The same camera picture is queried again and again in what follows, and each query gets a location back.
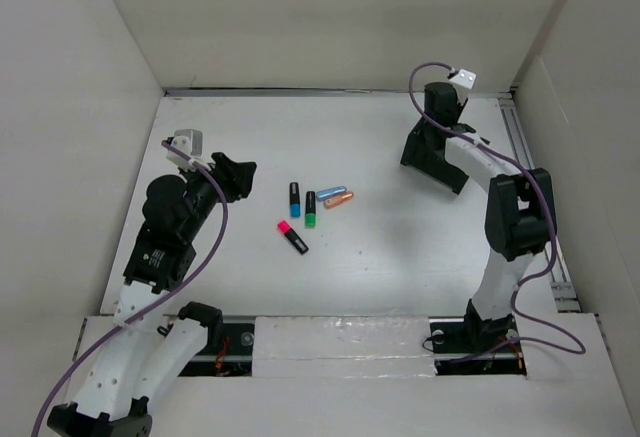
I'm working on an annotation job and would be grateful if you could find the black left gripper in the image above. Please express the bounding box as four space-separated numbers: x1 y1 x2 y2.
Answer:
178 152 254 241

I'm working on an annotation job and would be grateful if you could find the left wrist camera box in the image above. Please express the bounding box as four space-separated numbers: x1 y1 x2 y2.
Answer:
166 129 203 171

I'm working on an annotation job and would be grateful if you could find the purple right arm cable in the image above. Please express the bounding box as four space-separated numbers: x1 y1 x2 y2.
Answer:
408 61 587 363

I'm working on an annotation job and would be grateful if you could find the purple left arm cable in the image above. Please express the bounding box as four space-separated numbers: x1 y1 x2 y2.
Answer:
30 139 231 437

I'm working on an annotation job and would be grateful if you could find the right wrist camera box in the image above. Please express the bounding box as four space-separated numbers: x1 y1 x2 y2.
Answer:
447 68 477 90

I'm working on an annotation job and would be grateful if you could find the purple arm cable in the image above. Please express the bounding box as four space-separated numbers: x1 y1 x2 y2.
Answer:
408 61 587 363
30 139 231 437

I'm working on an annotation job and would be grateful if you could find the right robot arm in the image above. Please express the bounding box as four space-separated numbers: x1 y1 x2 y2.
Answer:
420 82 556 354

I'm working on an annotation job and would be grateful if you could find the aluminium rail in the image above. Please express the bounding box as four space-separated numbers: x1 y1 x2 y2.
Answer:
163 87 516 97
499 97 582 313

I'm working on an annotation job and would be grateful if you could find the black two-compartment desk organizer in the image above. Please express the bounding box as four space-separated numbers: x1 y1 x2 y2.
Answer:
400 119 469 195

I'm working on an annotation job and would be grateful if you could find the front mounting rail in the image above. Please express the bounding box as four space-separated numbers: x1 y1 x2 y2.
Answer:
182 316 527 379

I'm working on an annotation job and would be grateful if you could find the aluminium rail at back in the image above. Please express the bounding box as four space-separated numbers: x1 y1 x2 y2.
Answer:
163 87 516 97

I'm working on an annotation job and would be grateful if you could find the aluminium rail at right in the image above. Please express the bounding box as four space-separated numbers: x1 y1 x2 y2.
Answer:
499 97 582 313

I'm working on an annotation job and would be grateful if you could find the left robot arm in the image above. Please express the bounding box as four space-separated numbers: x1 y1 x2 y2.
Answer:
47 152 257 436

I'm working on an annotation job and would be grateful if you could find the blue-capped black highlighter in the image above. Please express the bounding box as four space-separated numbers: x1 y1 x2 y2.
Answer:
289 182 301 218

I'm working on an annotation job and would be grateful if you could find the green-capped black highlighter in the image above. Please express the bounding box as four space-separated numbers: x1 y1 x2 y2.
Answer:
304 191 317 228

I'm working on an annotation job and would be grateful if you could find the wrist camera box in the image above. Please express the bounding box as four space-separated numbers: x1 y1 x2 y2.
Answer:
166 129 203 171
447 68 477 90

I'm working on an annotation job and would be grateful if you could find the pink-capped black highlighter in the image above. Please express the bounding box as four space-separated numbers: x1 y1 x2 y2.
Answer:
277 220 309 255

